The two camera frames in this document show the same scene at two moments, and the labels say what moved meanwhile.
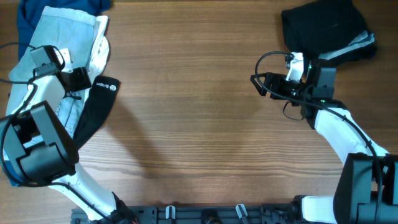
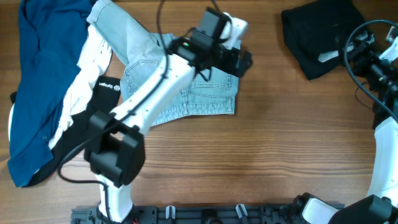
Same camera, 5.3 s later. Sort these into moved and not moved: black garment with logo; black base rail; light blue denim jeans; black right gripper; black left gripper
Moved: light blue denim jeans; black right gripper; black left gripper
Not moved: black garment with logo; black base rail
